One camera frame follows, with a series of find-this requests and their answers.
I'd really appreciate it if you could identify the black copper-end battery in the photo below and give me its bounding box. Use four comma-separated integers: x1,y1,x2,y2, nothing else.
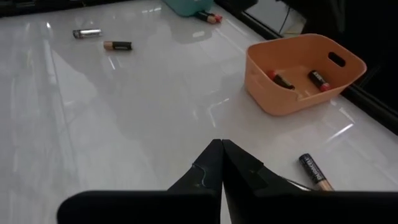
194,10,218,25
103,40,133,52

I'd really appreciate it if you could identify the orange plastic bin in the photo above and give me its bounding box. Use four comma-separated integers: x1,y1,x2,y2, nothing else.
244,33,368,117

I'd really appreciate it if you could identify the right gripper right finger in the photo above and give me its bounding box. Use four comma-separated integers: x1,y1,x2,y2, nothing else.
221,138,398,224

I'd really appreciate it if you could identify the silver black-end battery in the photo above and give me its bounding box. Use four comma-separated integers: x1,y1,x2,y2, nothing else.
72,28,103,40

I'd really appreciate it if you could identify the black battery red end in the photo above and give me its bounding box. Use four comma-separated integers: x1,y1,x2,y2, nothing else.
307,70,331,93
266,69,295,91
201,11,224,24

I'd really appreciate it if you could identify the teal plastic bin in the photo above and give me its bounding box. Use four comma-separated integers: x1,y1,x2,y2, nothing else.
162,0,216,17

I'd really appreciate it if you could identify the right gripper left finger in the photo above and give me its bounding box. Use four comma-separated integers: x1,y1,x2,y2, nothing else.
57,138,224,224

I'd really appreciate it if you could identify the black copper Duracell battery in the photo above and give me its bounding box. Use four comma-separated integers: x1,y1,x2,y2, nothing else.
298,152,335,192

